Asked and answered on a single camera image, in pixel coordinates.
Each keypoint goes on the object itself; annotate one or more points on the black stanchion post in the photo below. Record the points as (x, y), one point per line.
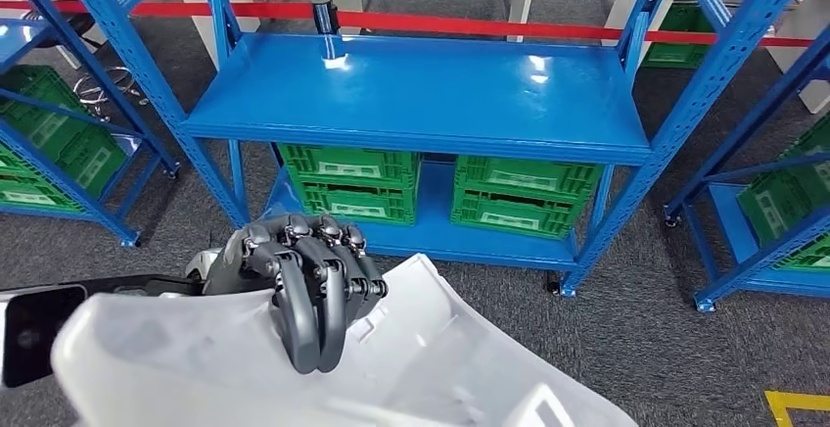
(324, 15)

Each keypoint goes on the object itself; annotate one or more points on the red barrier belt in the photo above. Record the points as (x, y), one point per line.
(454, 24)

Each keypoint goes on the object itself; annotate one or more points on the white plastic car part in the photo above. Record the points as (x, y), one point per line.
(421, 359)

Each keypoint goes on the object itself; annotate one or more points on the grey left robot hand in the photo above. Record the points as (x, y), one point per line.
(305, 255)

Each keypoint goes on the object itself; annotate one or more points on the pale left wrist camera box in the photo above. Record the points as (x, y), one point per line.
(39, 333)

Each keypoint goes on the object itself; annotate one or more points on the black office chair chrome base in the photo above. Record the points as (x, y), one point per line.
(81, 22)

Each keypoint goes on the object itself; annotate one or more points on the yellow floor tape square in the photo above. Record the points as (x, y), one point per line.
(810, 398)

